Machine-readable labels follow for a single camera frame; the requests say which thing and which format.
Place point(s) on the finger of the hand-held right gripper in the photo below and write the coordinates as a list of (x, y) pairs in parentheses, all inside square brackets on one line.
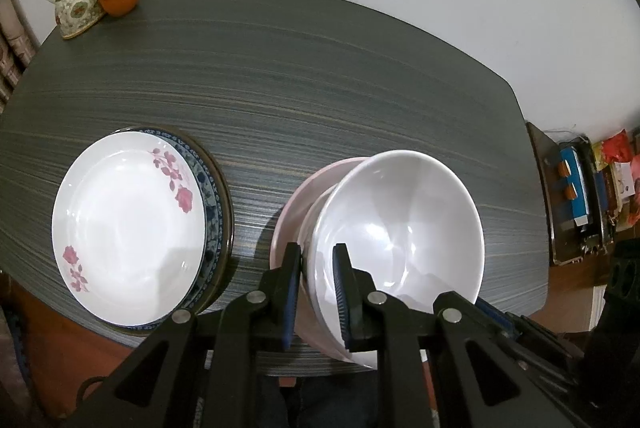
[(497, 315)]

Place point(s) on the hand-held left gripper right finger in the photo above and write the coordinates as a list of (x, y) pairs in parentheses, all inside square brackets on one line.
[(341, 303)]

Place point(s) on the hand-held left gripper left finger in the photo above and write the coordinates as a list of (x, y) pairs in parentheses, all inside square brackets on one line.
[(291, 303)]

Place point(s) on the pink bowl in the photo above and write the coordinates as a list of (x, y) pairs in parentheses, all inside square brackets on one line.
[(287, 218)]

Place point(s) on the white bowl with rabbit print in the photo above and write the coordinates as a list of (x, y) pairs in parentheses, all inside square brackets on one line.
[(410, 208)]

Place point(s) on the blue floral porcelain plate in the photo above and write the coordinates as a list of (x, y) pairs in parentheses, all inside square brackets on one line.
[(214, 213)]

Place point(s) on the white plate with pink flowers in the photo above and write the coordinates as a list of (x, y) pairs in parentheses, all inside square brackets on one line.
[(125, 228)]

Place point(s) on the blue box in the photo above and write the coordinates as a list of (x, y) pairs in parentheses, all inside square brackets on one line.
[(580, 188)]

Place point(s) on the red packet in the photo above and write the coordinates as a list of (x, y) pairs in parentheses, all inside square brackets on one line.
[(616, 147)]

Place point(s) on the beige patterned curtain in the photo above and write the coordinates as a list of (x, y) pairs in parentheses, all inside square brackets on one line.
[(12, 42)]

